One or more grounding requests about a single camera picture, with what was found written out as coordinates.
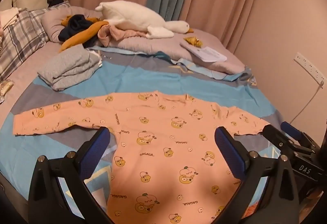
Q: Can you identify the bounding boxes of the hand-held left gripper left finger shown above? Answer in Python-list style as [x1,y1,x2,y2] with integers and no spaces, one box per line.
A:
[28,126,120,224]

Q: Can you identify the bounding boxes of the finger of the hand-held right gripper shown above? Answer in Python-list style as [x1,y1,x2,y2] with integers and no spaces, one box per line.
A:
[261,124,294,154]
[280,121,316,149]

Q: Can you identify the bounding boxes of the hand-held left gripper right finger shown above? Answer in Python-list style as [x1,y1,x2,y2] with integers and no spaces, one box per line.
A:
[215,126,300,224]

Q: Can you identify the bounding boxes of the pink cartoon print shirt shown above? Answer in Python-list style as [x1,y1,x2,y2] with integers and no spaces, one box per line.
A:
[13,90,275,224]

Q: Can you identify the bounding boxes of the grey folded clothes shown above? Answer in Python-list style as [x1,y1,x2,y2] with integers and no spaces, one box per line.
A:
[37,47,103,91]

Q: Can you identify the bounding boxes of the pile of dark and orange clothes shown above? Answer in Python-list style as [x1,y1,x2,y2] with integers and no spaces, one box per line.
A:
[59,16,111,53]

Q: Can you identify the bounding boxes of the white power strip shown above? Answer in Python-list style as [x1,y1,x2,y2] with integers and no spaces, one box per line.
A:
[294,52,323,87]

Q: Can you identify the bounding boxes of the blue patterned bed sheet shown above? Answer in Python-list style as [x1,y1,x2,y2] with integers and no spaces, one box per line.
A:
[0,45,290,224]

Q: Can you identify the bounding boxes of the white paper sheets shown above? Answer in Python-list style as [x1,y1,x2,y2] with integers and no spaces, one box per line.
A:
[180,41,228,62]

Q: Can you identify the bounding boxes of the clear plastic packet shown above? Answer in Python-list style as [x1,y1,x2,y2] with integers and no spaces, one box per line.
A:
[0,79,15,104]

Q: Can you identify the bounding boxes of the dusty pink garment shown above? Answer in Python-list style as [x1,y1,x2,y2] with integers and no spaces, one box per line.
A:
[98,23,149,47]

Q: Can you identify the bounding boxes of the lavender grey quilt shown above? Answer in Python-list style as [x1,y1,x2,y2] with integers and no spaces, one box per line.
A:
[41,7,246,82]

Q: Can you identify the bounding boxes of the small yellow crumpled cloth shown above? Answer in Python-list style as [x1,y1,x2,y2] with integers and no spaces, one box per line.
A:
[183,36,203,47]

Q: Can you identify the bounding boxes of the navy garment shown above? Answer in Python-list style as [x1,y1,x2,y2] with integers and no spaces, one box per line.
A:
[58,15,101,49]

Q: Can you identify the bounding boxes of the plaid pillow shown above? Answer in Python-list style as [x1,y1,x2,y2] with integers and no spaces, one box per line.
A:
[0,1,71,82]

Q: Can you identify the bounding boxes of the white goose plush toy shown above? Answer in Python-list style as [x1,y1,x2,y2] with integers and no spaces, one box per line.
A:
[95,0,195,39]

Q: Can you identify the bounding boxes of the white folded cloth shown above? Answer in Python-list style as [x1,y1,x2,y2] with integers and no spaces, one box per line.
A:
[0,8,20,28]

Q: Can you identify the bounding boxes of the white cable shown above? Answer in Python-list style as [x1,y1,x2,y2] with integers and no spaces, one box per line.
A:
[290,83,321,125]

